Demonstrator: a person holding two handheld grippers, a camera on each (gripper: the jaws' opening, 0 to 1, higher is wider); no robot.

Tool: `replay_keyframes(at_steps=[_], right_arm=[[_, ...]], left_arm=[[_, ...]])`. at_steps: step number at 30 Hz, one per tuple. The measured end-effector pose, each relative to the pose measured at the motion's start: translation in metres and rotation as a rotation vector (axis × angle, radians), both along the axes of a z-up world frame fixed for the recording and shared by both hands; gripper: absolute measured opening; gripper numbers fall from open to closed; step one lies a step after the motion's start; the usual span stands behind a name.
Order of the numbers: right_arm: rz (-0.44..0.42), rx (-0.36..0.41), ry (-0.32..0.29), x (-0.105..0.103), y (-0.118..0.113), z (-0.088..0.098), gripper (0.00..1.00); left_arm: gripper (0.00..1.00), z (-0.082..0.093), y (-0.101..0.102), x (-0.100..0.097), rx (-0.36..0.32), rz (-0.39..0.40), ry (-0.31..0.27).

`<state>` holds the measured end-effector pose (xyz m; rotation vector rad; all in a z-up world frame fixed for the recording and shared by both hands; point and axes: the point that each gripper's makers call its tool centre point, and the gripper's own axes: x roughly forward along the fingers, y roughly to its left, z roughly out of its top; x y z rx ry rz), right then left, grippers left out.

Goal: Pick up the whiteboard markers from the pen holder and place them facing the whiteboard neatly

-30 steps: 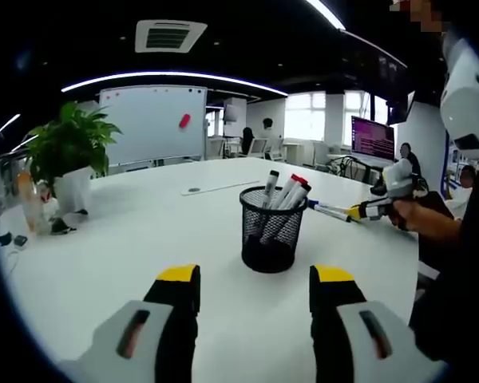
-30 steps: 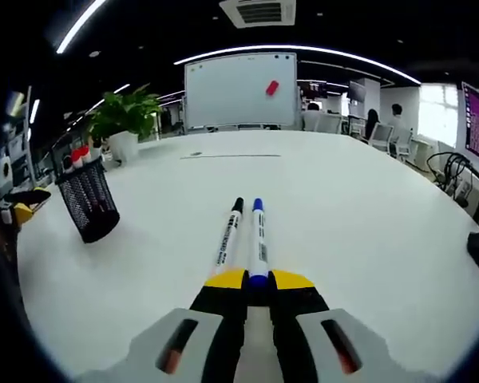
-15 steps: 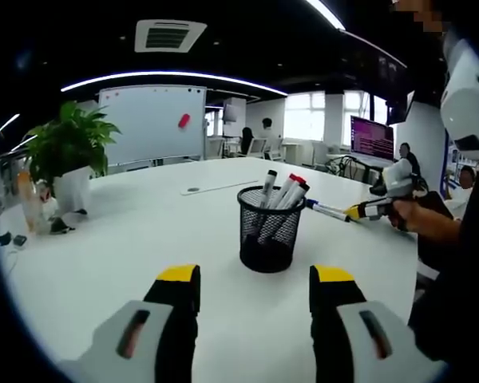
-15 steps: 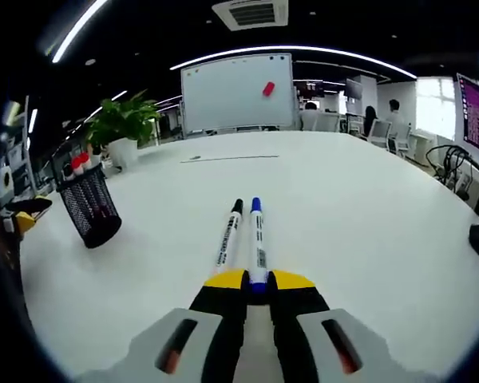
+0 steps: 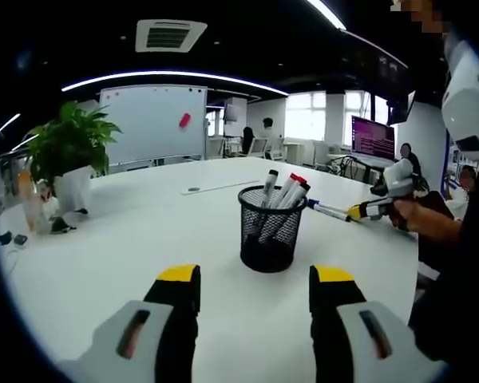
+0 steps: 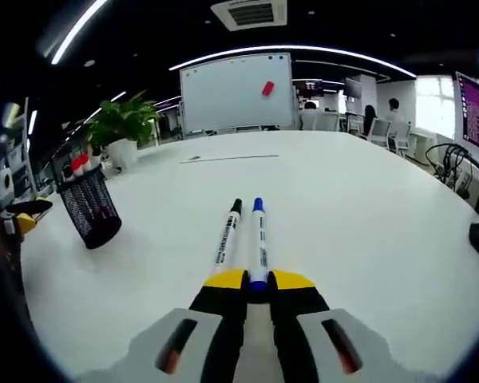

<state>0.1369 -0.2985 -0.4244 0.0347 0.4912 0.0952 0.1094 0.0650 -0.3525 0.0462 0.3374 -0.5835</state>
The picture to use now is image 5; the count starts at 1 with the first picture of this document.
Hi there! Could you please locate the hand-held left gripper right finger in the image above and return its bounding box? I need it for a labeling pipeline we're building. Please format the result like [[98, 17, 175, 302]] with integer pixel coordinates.
[[308, 263, 450, 383]]

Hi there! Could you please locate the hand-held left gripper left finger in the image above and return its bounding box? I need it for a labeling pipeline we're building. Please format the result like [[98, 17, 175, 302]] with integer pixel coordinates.
[[57, 263, 203, 383]]

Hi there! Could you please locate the blue-capped whiteboard marker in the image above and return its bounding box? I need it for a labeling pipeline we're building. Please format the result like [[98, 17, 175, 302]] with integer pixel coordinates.
[[307, 198, 351, 219]]

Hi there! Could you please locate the black mesh pen holder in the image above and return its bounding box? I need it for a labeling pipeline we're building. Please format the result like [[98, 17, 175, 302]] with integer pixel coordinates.
[[238, 185, 307, 274]]

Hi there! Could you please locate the white whiteboard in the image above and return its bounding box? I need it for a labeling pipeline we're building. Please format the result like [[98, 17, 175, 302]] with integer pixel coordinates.
[[98, 85, 208, 168]]

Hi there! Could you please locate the person's right hand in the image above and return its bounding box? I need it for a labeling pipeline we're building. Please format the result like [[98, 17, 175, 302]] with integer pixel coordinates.
[[386, 190, 444, 233]]

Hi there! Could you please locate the purple screen monitor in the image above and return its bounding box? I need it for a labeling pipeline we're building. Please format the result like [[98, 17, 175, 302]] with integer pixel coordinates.
[[350, 114, 396, 163]]

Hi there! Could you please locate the white chest-worn device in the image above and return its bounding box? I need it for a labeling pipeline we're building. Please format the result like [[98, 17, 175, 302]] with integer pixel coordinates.
[[441, 39, 479, 165]]

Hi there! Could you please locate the white office chair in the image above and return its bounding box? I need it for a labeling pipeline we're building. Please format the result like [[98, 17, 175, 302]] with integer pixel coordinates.
[[249, 137, 269, 160], [267, 137, 285, 160]]

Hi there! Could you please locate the bright window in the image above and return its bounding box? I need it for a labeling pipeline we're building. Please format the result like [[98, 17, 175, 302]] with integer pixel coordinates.
[[283, 92, 327, 141]]

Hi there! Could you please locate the small clear container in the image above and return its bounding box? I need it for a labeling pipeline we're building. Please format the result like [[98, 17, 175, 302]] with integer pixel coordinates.
[[37, 186, 60, 233]]

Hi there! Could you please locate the ceiling light strip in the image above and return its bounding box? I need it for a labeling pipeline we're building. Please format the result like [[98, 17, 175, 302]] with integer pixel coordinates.
[[0, 113, 22, 136], [61, 70, 291, 97], [306, 0, 347, 31]]

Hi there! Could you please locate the orange and white bottle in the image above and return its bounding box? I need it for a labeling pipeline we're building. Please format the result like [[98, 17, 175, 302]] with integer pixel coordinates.
[[17, 171, 40, 235]]

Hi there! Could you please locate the potted green plant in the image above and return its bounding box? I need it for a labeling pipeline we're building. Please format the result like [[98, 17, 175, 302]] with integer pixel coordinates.
[[23, 100, 123, 219]]

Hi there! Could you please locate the ceiling air conditioner vent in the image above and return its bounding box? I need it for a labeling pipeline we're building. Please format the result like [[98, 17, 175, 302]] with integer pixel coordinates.
[[134, 18, 208, 53]]

